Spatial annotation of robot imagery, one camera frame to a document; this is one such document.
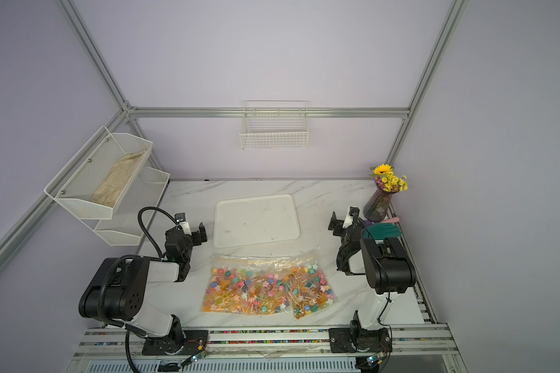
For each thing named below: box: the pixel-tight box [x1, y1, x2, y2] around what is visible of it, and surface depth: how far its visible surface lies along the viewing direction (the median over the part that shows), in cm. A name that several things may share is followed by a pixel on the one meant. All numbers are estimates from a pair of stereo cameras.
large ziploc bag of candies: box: [201, 254, 292, 315], surface depth 86 cm
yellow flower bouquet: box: [368, 163, 409, 192], surface depth 90 cm
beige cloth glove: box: [90, 149, 147, 208], surface depth 81 cm
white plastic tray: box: [213, 193, 301, 249], surface depth 106 cm
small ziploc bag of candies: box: [287, 258, 336, 320], surface depth 85 cm
